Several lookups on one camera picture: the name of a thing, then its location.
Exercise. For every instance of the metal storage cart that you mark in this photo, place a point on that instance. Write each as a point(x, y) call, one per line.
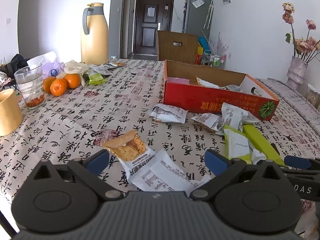
point(212, 60)

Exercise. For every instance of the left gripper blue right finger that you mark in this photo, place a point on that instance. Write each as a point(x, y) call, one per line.
point(226, 172)

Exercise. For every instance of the lime green snack packet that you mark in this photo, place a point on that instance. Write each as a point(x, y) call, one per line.
point(261, 144)

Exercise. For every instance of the orange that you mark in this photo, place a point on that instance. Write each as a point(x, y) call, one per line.
point(58, 87)
point(47, 83)
point(73, 80)

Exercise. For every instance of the pink snack packet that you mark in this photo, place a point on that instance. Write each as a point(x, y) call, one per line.
point(179, 80)

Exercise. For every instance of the yellow paper cup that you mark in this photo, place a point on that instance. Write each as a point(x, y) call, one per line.
point(11, 115)

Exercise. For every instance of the glass cup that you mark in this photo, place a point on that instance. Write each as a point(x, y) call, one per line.
point(29, 81)

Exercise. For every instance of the white snack packet tall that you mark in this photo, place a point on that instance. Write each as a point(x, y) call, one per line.
point(235, 117)

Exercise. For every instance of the red orange cardboard box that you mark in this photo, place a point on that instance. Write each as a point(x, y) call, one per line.
point(206, 92)

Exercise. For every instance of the dark brown door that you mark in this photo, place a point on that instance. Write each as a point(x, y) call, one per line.
point(151, 16)

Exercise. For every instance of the small green snack packet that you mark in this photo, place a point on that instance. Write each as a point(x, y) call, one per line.
point(96, 79)

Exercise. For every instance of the yellow thermos jug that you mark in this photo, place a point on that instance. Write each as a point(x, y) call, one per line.
point(94, 37)

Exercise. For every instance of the silver foil snack packet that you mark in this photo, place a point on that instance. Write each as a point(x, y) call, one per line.
point(233, 88)

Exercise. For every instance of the black bag on chair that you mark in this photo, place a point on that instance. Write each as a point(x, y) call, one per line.
point(17, 62)

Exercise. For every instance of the purple plastic bag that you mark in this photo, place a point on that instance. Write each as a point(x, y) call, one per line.
point(51, 66)

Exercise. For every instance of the green white snack packet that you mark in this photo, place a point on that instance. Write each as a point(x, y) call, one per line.
point(239, 146)

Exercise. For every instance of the grey refrigerator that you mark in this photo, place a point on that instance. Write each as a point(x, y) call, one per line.
point(198, 15)

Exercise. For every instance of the pink ribbed vase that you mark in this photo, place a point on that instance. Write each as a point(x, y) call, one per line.
point(296, 73)

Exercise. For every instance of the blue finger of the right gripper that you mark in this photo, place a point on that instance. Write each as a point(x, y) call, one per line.
point(302, 163)

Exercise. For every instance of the orange right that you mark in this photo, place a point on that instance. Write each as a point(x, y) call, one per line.
point(73, 80)

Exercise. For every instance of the orange left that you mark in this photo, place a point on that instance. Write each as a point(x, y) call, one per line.
point(47, 83)

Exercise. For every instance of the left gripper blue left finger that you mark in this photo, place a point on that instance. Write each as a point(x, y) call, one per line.
point(86, 172)

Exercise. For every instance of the white snack packet small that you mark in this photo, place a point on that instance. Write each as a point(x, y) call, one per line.
point(208, 120)

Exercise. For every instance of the brown white cracker packet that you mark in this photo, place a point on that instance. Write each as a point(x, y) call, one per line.
point(148, 170)

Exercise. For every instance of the calligraphy print tablecloth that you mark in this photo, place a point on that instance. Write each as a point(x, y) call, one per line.
point(73, 125)

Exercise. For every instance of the wooden chair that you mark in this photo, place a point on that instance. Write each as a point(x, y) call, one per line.
point(175, 46)

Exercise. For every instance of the orange middle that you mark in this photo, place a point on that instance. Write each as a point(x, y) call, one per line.
point(58, 87)

